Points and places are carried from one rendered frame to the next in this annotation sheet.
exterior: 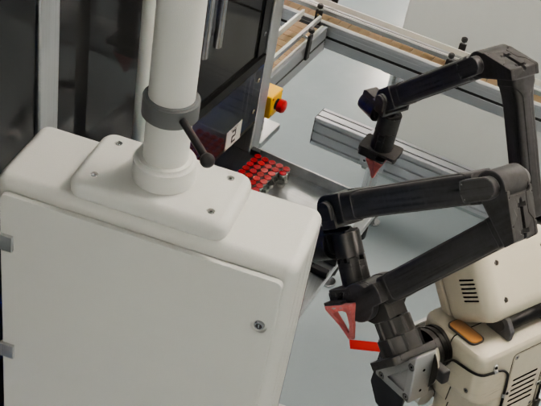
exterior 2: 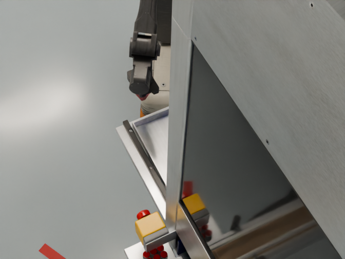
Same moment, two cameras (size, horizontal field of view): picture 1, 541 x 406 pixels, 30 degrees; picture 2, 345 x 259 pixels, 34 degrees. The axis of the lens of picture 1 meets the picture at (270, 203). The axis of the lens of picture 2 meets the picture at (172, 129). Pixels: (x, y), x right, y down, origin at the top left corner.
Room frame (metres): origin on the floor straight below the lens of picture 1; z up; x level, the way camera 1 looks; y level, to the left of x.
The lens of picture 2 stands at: (2.87, 0.49, 2.47)
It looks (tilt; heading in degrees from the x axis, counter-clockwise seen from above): 58 degrees down; 220
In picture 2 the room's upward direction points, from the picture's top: 3 degrees clockwise
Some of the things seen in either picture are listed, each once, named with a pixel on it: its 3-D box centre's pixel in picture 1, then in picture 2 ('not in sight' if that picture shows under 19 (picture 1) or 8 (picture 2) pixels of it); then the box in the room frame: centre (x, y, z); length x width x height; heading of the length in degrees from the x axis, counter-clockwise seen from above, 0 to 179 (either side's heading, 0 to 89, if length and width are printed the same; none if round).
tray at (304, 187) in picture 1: (292, 200); (190, 150); (2.13, -0.06, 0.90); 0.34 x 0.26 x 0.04; 69
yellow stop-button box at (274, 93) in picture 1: (266, 99); (151, 230); (2.44, 0.07, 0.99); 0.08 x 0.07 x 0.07; 69
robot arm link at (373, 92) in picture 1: (380, 102); (142, 66); (2.17, -0.22, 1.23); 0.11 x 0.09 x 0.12; 38
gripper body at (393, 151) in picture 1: (382, 140); (142, 75); (2.14, -0.25, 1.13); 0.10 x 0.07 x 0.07; 69
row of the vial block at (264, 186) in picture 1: (264, 185); not in sight; (2.16, 0.02, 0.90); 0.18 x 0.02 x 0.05; 159
